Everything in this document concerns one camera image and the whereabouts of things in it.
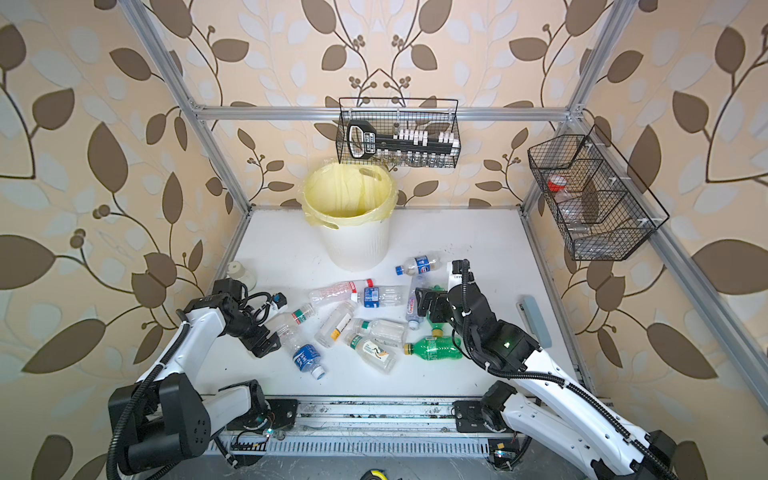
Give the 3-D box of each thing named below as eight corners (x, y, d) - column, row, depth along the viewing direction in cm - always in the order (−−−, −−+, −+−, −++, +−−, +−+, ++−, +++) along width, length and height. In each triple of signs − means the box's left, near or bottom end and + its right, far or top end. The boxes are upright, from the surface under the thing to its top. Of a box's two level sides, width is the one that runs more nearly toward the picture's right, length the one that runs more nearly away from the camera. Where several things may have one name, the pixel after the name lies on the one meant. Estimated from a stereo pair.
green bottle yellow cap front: (403, 360, 83) (403, 356, 80) (403, 341, 86) (403, 336, 84) (460, 360, 83) (463, 356, 80) (458, 341, 87) (460, 336, 84)
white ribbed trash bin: (332, 274, 103) (316, 224, 83) (337, 257, 107) (324, 206, 87) (381, 280, 101) (378, 231, 81) (384, 263, 106) (382, 212, 86)
